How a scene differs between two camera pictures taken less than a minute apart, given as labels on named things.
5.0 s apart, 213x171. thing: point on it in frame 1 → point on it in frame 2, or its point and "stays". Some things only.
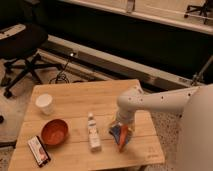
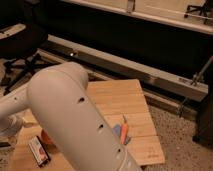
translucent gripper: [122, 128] → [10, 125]
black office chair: [19, 46] stays
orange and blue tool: [121, 134] stays
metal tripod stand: [198, 76] stays
